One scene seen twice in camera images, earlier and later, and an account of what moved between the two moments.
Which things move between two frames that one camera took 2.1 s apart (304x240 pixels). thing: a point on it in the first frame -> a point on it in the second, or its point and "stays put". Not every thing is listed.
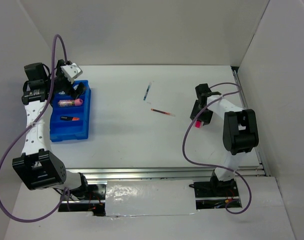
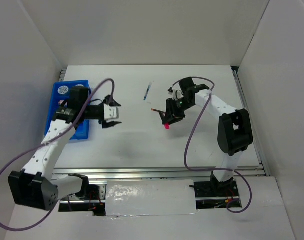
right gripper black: (207, 119) -> (171, 111)
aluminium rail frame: (184, 173) stays put
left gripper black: (70, 90) -> (104, 125)
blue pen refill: (147, 90) stays put
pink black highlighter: (198, 124) -> (166, 126)
